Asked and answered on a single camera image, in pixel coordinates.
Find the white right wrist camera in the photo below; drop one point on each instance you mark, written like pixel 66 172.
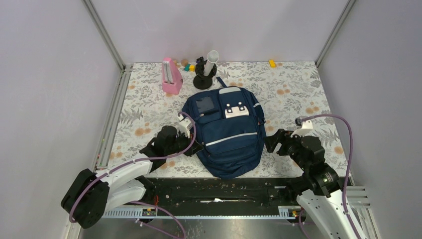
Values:
pixel 304 127

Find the green block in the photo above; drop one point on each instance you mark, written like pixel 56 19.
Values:
pixel 187 67

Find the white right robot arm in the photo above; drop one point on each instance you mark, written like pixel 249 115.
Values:
pixel 319 190

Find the yellow block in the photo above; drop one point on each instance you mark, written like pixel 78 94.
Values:
pixel 272 64

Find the pink rack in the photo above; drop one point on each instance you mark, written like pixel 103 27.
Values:
pixel 172 80

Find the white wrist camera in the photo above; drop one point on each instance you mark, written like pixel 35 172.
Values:
pixel 304 127
pixel 184 125

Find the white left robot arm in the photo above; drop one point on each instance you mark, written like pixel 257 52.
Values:
pixel 92 194

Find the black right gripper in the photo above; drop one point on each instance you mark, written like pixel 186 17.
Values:
pixel 282 136

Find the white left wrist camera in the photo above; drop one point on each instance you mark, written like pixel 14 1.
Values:
pixel 184 125

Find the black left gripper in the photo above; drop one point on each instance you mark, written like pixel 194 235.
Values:
pixel 195 148

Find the navy blue backpack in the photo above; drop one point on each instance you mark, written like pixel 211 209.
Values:
pixel 230 125

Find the black round stand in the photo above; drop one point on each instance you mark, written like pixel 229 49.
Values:
pixel 201 81

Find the white cylinder on stand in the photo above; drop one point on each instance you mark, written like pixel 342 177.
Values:
pixel 212 58

